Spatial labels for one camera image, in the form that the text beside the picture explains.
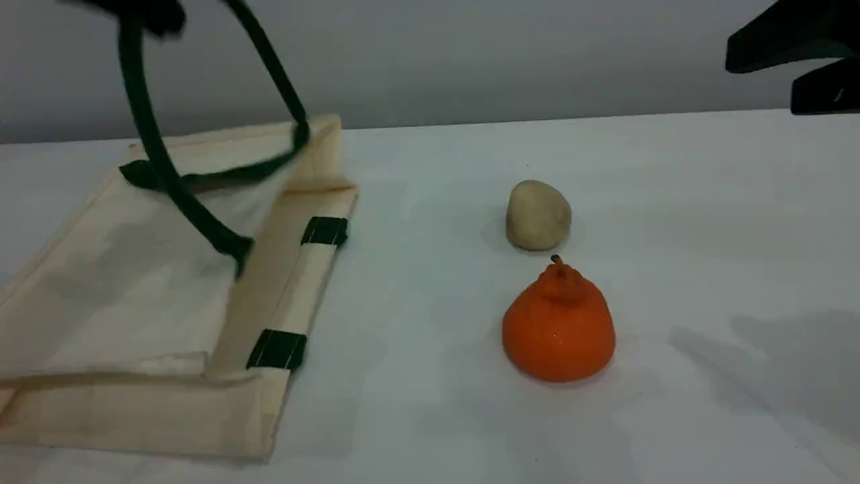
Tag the beige egg yolk pastry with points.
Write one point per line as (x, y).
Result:
(537, 215)

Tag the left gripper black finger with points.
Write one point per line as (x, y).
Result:
(163, 19)

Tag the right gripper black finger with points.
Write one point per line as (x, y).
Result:
(799, 33)
(830, 91)

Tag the orange fruit with knob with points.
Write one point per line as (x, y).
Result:
(557, 329)

